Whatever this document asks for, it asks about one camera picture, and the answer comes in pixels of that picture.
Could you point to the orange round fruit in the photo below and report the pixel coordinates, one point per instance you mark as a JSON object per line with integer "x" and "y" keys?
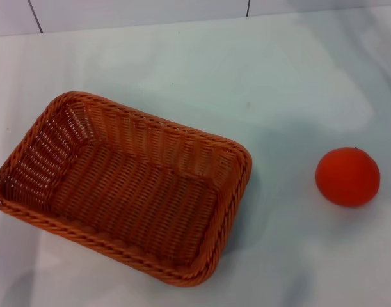
{"x": 347, "y": 177}

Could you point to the orange woven plastic basket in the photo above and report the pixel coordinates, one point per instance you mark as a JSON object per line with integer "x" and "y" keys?
{"x": 134, "y": 192}

